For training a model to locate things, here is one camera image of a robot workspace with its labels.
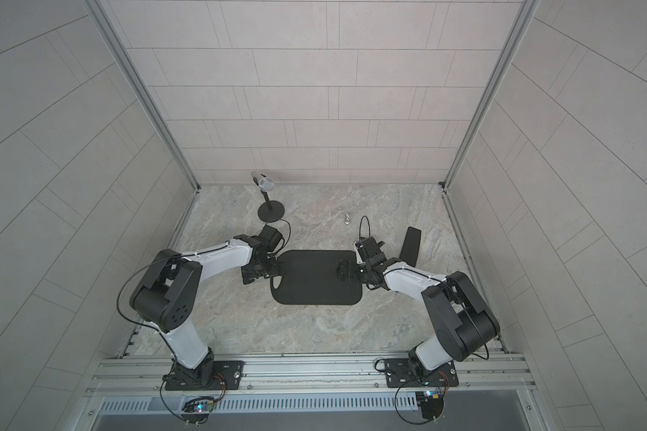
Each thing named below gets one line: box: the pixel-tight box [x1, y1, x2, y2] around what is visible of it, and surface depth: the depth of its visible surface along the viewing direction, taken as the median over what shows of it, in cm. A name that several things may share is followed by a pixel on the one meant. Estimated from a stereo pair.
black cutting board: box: [270, 249, 364, 306], surface depth 88 cm
